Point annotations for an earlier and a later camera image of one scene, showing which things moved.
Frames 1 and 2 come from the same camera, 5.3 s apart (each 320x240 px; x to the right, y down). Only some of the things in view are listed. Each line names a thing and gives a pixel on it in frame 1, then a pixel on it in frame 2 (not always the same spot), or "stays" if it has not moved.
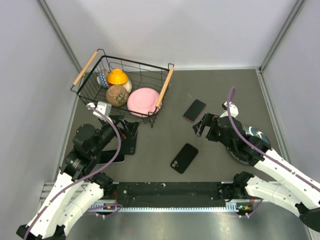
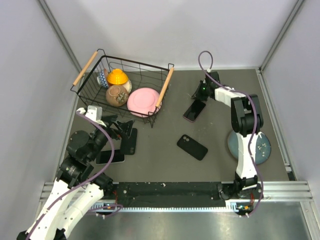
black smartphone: (184, 158) → (192, 147)
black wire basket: (133, 90) stays
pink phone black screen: (194, 110) stays
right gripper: (210, 120) → (197, 94)
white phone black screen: (106, 156) stays
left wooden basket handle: (85, 69) stays
